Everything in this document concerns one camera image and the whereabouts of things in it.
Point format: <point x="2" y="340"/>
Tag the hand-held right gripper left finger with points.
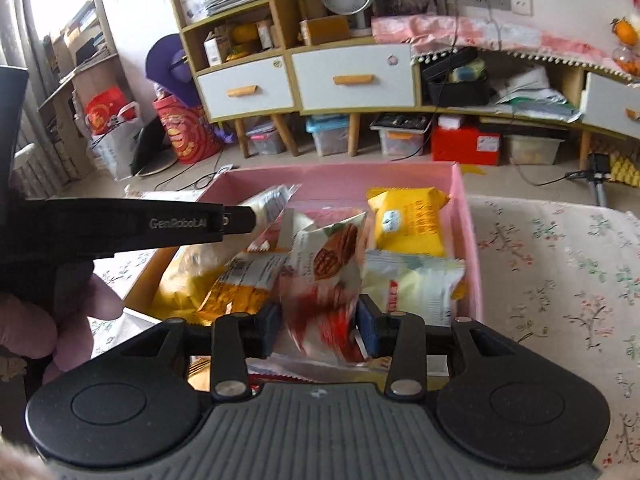
<point x="267" y="325"/>

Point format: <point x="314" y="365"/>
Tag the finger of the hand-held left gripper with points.
<point x="240" y="220"/>

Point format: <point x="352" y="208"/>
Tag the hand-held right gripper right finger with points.
<point x="365" y="325"/>

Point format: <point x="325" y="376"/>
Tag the white blue snack packet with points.
<point x="272" y="205"/>

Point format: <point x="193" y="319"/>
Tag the white nut-picture snack packet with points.
<point x="325" y="265"/>

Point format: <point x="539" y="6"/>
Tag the pink cardboard box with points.
<point x="340" y="185"/>

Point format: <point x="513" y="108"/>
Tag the person's left hand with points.
<point x="25" y="322"/>

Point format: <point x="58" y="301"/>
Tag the orange clear snack packet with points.
<point x="245" y="280"/>

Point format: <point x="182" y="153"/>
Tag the white pale-yellow snack packet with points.
<point x="415" y="285"/>

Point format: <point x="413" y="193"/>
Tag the clear storage bin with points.
<point x="400" y="140"/>
<point x="327" y="137"/>
<point x="267" y="140"/>
<point x="530" y="150"/>

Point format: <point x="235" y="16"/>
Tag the white shopping bag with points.
<point x="115" y="145"/>

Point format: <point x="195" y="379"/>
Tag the plain yellow snack packet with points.
<point x="175" y="290"/>

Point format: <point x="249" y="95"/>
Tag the round wooden board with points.
<point x="157" y="169"/>

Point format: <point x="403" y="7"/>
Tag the red gold gift bag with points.
<point x="185" y="132"/>

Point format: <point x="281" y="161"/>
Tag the black flat panel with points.
<point x="150" y="145"/>

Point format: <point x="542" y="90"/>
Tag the yellow packet with blue logo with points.
<point x="410" y="220"/>

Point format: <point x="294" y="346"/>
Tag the red plastic bag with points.
<point x="102" y="110"/>

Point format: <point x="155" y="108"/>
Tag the purple fabric object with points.
<point x="167" y="67"/>

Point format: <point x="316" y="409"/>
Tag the wooden bookshelf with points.
<point x="85" y="60"/>

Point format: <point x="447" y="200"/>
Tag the small white carton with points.
<point x="216" y="49"/>

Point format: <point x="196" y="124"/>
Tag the orange round objects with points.
<point x="245" y="35"/>

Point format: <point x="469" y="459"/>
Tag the floral tablecloth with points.
<point x="550" y="285"/>

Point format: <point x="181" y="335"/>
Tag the red storage box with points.
<point x="465" y="145"/>

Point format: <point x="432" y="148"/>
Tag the brown cardboard box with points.
<point x="325" y="30"/>

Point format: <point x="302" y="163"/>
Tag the grey curtain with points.
<point x="15" y="20"/>

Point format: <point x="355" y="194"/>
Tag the wooden cabinet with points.
<point x="282" y="5"/>

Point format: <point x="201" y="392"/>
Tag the white cardboard box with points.
<point x="192" y="2"/>

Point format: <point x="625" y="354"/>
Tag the black storage box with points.
<point x="455" y="90"/>

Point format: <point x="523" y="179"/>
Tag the metal stand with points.
<point x="597" y="175"/>

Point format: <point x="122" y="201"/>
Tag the pink tasselled cloth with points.
<point x="450" y="30"/>

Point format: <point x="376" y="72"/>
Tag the loose stack of papers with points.
<point x="535" y="92"/>

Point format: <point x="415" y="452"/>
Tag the yellow patterned object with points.
<point x="625" y="170"/>

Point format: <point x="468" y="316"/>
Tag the orange fruit ornament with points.
<point x="625" y="35"/>

